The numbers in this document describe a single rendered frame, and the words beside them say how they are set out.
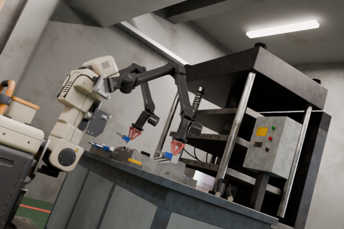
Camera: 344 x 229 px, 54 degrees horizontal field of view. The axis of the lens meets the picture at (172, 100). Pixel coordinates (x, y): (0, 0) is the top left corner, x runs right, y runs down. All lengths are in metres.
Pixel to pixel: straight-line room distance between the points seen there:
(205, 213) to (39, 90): 3.54
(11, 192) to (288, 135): 1.72
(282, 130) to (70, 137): 1.38
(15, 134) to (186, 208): 0.87
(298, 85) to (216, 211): 1.63
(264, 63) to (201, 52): 3.57
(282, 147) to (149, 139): 3.45
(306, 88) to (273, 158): 0.90
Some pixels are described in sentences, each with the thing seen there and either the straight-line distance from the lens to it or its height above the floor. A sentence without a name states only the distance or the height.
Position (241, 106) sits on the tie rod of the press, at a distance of 2.65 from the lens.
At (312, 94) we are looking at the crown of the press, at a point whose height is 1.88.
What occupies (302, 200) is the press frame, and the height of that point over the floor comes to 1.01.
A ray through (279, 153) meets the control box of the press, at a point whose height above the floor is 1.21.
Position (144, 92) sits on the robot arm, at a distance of 2.40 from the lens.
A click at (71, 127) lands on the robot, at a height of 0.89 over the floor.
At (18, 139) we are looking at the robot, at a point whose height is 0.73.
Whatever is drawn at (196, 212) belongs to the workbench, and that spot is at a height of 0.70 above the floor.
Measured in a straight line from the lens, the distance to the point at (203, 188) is 3.00.
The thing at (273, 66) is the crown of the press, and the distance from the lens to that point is 2.83.
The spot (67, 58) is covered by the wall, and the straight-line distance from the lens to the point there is 4.94.
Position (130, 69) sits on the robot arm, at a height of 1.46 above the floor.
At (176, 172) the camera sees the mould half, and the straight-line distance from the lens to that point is 2.22.
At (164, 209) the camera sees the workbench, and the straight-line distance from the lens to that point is 1.53.
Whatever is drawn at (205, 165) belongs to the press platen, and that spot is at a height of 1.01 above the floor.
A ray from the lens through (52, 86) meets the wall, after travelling 4.85.
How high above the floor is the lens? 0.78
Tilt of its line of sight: 13 degrees up
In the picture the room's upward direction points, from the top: 20 degrees clockwise
